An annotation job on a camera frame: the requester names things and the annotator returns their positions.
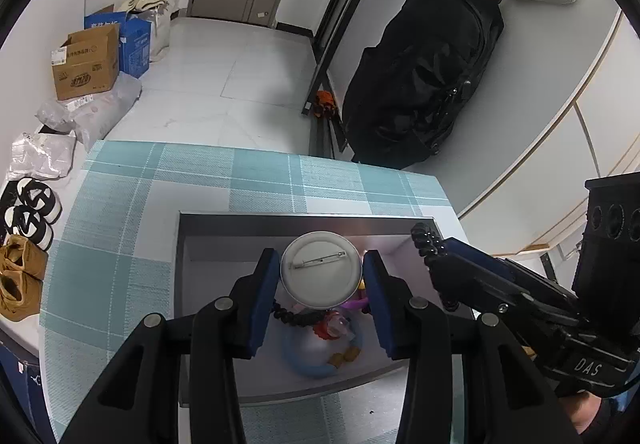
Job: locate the red beaded ornament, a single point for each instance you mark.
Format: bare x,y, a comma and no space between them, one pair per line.
332,326

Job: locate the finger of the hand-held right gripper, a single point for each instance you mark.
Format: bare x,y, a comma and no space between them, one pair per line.
480,296
480,259

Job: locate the dark blue shoe box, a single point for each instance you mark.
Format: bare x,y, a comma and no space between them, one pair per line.
20,369

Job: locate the white round pin badge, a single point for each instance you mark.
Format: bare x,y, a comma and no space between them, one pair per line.
320,274

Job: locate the teal white checked tablecloth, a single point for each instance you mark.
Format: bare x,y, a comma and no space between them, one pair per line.
125,234

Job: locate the brown cardboard carton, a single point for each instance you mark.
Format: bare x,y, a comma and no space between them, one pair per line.
87,69

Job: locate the grey plastic parcel bag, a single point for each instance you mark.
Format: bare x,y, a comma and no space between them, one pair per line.
107,109
52,114
42,156

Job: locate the white wardrobe with gold trim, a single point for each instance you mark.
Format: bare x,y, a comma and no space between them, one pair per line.
560,124

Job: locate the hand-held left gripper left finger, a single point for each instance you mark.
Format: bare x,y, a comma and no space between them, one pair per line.
265,294

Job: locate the small orange object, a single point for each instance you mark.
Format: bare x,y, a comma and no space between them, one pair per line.
324,103

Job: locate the white cardboard box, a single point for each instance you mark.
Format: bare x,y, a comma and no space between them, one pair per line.
210,284

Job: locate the black tripod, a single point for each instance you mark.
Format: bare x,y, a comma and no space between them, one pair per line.
345,14

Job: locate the person's right hand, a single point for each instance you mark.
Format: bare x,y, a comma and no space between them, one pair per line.
582,411

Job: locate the tan suede boot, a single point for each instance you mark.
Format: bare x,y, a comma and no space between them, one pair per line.
20,296
22,256

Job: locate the black backpack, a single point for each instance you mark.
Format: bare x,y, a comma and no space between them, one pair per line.
420,84

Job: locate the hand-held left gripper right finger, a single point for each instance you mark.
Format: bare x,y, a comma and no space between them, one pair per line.
377,304

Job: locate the cream canvas bag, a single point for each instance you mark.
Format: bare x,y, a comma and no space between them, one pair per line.
155,16

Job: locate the blue printed carton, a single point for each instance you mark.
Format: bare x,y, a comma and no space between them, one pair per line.
135,46

